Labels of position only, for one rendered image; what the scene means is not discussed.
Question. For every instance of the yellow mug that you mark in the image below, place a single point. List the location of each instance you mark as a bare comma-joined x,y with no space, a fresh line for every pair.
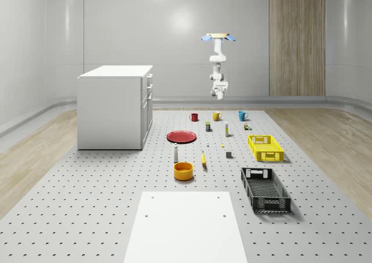
216,116

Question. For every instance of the banana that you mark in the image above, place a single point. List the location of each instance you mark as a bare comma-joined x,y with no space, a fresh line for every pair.
203,158

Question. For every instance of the white board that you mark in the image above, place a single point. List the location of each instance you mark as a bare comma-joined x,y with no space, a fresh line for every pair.
186,228

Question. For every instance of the yellow bowl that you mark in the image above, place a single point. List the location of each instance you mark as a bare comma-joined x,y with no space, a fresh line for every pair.
183,174

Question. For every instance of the dark grey basket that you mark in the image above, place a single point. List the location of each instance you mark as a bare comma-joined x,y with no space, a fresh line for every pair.
270,203

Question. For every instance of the grey cube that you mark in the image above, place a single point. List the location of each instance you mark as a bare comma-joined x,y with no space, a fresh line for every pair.
229,155

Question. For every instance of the yellow basket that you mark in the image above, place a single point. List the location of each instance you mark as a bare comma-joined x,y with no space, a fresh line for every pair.
268,156

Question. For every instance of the white cabinet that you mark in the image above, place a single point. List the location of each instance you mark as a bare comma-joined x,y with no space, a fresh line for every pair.
110,112

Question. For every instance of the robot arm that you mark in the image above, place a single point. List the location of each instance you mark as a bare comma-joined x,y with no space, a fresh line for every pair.
218,49

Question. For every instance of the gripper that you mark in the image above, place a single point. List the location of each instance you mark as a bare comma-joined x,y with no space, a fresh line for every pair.
221,85

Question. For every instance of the small white bottle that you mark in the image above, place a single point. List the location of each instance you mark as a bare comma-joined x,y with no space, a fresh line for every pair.
175,155

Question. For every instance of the puzzle cube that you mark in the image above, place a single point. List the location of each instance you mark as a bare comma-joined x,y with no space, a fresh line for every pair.
247,126

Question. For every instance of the red mug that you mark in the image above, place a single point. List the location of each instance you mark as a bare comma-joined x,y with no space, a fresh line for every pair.
194,117

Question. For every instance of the flat-sided can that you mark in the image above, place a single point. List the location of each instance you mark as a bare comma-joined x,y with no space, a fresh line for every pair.
207,126

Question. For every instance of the red plate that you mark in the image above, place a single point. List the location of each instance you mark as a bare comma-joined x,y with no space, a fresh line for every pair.
181,136

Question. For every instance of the blue mug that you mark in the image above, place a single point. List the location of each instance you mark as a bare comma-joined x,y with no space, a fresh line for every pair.
242,116

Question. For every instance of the yellow and white box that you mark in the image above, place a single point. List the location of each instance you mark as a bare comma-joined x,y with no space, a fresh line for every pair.
226,129

